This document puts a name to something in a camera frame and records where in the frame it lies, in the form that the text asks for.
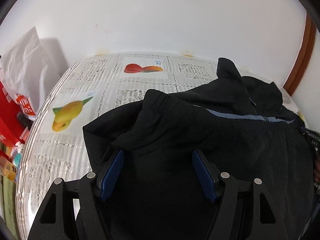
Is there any black jacket with white stripes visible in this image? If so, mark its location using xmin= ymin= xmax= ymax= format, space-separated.
xmin=83 ymin=58 xmax=315 ymax=239

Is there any white lace fruit tablecloth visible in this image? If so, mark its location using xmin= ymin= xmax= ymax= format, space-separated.
xmin=15 ymin=51 xmax=307 ymax=240

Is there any red paper shopping bag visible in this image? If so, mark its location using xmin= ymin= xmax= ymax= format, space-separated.
xmin=1 ymin=83 xmax=31 ymax=159

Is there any white paper shopping bag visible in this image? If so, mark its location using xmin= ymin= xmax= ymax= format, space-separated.
xmin=1 ymin=27 xmax=60 ymax=121

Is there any brown wooden door frame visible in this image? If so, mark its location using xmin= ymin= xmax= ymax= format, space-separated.
xmin=283 ymin=13 xmax=317 ymax=96

